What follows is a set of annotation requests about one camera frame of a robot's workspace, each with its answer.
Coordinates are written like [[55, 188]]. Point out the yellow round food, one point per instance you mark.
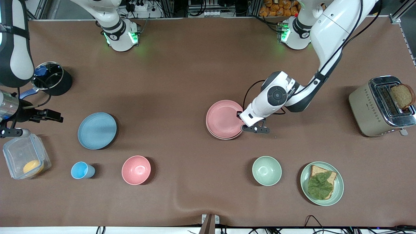
[[33, 167]]

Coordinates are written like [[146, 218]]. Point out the pink bowl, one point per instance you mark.
[[136, 170]]

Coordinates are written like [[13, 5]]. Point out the brown bread slice in toaster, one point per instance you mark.
[[403, 96]]

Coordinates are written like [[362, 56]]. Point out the bag of orange rolls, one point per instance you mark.
[[279, 8]]

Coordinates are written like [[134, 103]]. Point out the blue plate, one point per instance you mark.
[[97, 131]]

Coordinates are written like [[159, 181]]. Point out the clear plastic container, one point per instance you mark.
[[19, 152]]

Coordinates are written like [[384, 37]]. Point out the white power strip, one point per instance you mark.
[[139, 6]]

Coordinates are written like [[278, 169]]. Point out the pink plate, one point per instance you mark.
[[222, 118]]

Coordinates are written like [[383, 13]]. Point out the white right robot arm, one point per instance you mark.
[[120, 35]]

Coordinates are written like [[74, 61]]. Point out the beige plate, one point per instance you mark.
[[217, 136]]

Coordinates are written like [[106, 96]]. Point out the beige metal toaster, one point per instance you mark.
[[364, 107]]

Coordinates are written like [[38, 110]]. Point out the black pot with metal rim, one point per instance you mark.
[[63, 84]]

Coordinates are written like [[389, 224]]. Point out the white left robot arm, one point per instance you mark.
[[328, 29]]

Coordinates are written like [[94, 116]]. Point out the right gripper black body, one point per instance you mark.
[[23, 115]]

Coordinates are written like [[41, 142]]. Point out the green lettuce leaf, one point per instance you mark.
[[320, 187]]

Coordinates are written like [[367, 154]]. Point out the green bowl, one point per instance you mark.
[[266, 171]]

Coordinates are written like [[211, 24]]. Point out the green plate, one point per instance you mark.
[[338, 191]]

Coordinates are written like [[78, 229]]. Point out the blue cup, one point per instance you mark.
[[79, 170]]

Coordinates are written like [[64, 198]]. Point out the metal table clamp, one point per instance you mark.
[[210, 222]]

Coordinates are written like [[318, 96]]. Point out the brown bread slice with lettuce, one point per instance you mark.
[[317, 170]]

